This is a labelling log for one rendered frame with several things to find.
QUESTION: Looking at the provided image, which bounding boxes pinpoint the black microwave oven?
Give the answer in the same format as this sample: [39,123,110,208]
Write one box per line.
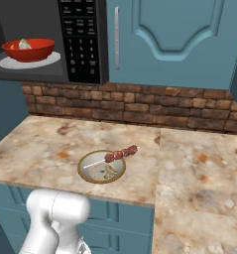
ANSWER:
[0,0,110,85]

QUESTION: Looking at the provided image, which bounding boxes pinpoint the white microwave turntable plate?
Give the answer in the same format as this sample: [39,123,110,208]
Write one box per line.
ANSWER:
[0,51,62,70]

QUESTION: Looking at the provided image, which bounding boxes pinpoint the blue upper cupboard door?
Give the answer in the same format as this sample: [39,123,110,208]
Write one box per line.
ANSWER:
[105,0,237,91]

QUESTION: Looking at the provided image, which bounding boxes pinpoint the red bowl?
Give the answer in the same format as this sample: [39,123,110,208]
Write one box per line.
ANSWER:
[1,38,56,64]

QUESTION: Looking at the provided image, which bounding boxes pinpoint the white garlic bulb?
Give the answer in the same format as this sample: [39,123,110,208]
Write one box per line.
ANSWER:
[18,38,33,51]

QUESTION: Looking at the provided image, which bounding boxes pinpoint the meat kebab skewer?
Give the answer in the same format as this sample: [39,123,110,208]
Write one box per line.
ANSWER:
[82,144,141,170]

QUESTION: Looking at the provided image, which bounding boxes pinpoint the gold-rimmed patterned plate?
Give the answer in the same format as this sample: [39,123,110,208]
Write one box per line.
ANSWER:
[76,149,127,185]

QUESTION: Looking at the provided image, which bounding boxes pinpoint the blue lower cupboard front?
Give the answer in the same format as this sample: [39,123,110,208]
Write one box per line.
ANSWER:
[0,182,156,254]

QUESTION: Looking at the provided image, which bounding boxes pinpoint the silver cupboard door handle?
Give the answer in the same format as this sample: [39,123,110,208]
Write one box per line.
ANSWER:
[114,6,121,70]

